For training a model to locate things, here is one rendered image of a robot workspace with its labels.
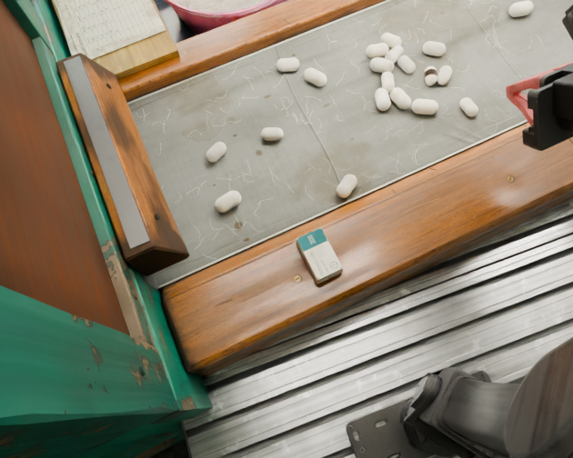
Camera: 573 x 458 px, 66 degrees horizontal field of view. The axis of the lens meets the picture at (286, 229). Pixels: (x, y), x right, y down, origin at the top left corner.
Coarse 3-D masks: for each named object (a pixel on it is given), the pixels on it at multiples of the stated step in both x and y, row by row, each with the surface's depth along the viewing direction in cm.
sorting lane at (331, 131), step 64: (448, 0) 74; (512, 0) 74; (256, 64) 71; (320, 64) 70; (448, 64) 69; (512, 64) 69; (192, 128) 67; (256, 128) 66; (320, 128) 66; (384, 128) 65; (448, 128) 65; (512, 128) 65; (192, 192) 63; (256, 192) 62; (320, 192) 62; (192, 256) 59
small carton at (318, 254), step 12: (300, 240) 55; (312, 240) 55; (324, 240) 55; (300, 252) 56; (312, 252) 54; (324, 252) 54; (312, 264) 54; (324, 264) 54; (336, 264) 54; (324, 276) 53
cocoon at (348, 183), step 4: (344, 176) 61; (348, 176) 61; (352, 176) 61; (344, 180) 61; (348, 180) 60; (352, 180) 60; (356, 180) 61; (340, 184) 60; (344, 184) 60; (348, 184) 60; (352, 184) 60; (356, 184) 61; (340, 188) 60; (344, 188) 60; (348, 188) 60; (352, 188) 61; (340, 192) 60; (344, 192) 60; (348, 192) 60; (340, 196) 61; (344, 196) 60
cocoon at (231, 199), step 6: (228, 192) 61; (234, 192) 60; (222, 198) 60; (228, 198) 60; (234, 198) 60; (240, 198) 61; (216, 204) 60; (222, 204) 60; (228, 204) 60; (234, 204) 60; (222, 210) 60; (228, 210) 61
